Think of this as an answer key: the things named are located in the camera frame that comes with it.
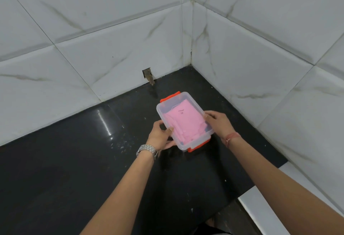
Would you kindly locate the person's left hand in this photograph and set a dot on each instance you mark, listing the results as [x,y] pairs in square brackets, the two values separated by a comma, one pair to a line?
[158,136]

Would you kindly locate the person's right hand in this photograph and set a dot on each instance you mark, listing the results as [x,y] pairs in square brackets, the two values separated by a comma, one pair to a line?
[221,125]

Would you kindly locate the person's right thumb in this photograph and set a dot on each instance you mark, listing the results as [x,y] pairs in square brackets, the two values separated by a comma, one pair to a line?
[209,117]

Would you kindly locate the person's left thumb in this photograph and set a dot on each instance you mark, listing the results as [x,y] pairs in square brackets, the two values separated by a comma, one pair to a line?
[168,130]

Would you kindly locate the clear plastic box orange clips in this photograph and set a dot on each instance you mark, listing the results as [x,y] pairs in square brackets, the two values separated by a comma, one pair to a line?
[185,120]

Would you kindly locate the person's left forearm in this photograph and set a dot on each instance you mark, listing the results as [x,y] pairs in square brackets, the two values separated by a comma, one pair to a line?
[122,197]

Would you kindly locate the person's right forearm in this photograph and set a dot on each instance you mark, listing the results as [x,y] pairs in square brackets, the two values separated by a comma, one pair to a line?
[282,189]

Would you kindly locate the pink folded paper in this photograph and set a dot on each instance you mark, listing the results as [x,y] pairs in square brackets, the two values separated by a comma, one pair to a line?
[186,124]

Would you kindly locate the silver metal wristwatch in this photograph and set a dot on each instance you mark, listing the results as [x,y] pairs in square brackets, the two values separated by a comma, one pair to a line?
[147,150]

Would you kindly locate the red thread wristband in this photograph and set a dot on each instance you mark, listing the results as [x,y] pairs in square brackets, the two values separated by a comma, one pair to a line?
[231,138]

